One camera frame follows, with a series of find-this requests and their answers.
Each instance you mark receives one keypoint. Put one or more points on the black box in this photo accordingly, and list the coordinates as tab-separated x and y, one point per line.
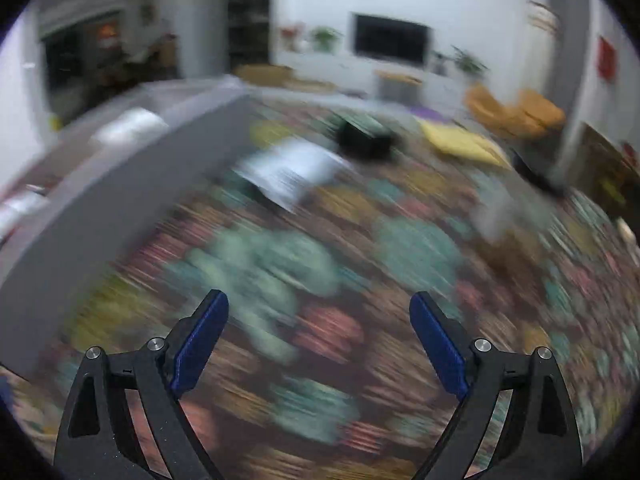
365	135

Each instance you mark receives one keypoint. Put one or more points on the red flowers in vase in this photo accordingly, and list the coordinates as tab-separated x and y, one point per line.
291	37

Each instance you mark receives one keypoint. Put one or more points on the black flat television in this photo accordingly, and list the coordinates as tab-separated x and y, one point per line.
390	39

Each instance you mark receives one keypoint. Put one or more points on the leafy potted plant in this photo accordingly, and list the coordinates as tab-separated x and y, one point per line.
467	62

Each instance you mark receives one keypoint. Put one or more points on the woven wall decoration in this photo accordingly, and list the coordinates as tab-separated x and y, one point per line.
542	17

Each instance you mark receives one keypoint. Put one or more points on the clear container with black lid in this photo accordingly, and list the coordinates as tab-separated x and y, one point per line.
515	205

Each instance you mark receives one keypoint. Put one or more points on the white paper sheet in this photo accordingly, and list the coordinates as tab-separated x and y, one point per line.
292	170

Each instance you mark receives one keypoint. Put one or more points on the patterned woven blanket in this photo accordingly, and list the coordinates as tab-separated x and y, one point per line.
350	270

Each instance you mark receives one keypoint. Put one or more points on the red wall hanging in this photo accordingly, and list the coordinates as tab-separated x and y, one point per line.
607	59

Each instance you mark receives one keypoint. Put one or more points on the orange lounge chair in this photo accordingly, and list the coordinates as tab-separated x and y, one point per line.
515	112

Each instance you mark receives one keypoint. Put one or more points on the white television cabinet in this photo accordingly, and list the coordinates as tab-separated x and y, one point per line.
360	77

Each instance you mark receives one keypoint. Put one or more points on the small wooden stool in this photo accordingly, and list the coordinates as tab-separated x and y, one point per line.
397	82

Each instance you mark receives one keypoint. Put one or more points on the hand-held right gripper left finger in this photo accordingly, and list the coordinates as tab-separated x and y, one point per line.
200	342

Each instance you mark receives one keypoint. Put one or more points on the green potted plant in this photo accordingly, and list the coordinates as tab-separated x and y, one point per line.
326	39

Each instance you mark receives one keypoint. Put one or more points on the black display shelf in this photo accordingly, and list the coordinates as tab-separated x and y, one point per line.
250	15

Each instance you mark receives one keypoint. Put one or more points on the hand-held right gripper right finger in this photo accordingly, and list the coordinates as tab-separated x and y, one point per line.
437	342

